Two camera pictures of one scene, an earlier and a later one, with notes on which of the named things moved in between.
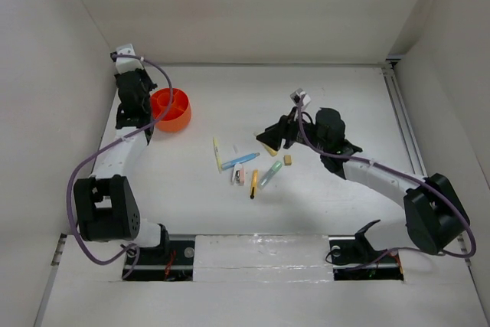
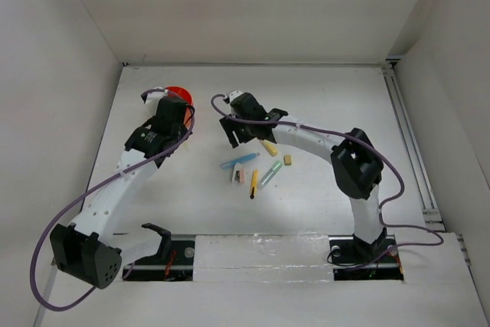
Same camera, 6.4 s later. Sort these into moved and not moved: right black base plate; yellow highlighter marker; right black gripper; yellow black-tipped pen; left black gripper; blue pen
Moved: right black gripper; left black gripper
Not moved: yellow highlighter marker; blue pen; yellow black-tipped pen; right black base plate
